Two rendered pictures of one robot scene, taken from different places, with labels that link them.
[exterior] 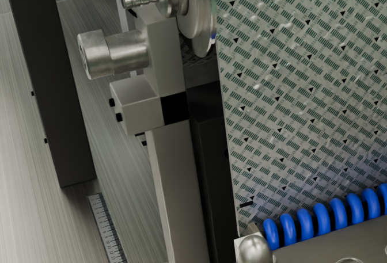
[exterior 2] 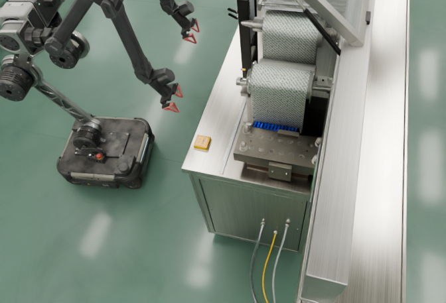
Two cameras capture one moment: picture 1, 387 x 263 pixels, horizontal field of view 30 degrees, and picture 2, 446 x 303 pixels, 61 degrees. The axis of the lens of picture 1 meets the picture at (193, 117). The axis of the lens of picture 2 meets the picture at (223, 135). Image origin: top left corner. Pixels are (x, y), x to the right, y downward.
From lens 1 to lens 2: 1.25 m
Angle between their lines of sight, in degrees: 36
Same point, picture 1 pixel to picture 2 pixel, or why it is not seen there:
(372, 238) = (269, 133)
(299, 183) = (264, 118)
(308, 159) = (266, 115)
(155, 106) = (246, 93)
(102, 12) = not seen: hidden behind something
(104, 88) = not seen: hidden behind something
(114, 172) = not seen: hidden behind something
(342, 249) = (263, 132)
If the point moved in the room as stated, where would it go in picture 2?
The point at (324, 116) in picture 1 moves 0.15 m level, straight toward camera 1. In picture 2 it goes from (269, 111) to (248, 132)
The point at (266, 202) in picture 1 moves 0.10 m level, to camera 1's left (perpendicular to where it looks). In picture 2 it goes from (257, 119) to (238, 111)
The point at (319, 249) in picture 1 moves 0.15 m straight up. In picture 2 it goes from (259, 130) to (259, 110)
